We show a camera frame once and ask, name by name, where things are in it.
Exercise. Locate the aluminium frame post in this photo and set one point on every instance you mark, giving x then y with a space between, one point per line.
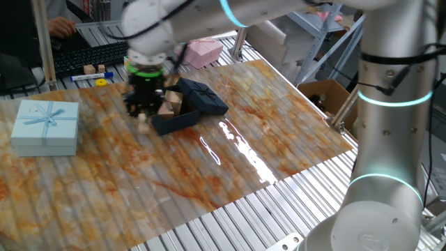
43 45
238 45

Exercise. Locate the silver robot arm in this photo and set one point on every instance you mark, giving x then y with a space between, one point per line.
390 139

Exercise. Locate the aluminium frame strut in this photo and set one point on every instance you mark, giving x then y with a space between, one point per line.
343 109

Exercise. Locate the person's bare hand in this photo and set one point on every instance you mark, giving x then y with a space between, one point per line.
62 27

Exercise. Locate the black laptop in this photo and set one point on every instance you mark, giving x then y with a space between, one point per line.
75 42

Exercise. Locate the pink gift box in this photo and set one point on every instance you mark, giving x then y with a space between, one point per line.
205 52

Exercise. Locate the navy ribboned gift box lid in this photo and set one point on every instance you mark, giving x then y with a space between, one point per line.
205 96

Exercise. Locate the metal corner bracket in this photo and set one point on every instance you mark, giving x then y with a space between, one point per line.
340 128

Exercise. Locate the light blue gift box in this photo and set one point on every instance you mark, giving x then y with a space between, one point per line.
45 125

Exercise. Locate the white marker blue cap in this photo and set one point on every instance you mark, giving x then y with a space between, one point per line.
87 77

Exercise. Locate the small brown wooden cube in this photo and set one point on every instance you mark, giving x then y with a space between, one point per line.
101 68
89 69

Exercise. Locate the person's grey shirt torso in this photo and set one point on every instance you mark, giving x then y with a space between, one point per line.
55 7

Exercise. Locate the brown cardboard box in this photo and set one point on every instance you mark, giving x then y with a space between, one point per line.
327 89

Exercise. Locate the grey metal cabinet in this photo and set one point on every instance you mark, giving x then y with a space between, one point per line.
435 164

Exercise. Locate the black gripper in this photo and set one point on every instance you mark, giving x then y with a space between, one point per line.
144 89

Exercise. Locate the grey metal shelf rack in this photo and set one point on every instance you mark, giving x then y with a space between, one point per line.
306 24

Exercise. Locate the white foam boards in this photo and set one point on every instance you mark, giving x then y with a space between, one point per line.
268 38

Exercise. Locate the navy gift box base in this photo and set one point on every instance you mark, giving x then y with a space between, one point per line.
177 122

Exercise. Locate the black keyboard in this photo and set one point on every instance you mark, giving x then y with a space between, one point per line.
90 55

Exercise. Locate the orange marble pattern mat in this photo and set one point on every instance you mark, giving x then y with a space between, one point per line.
139 181

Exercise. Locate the long wooden block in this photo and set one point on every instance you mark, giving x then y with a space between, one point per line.
143 125

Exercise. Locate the metal robot mounting plate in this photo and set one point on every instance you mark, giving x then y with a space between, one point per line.
284 244

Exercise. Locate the light wooden cube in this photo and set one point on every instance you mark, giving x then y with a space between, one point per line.
174 97
165 111

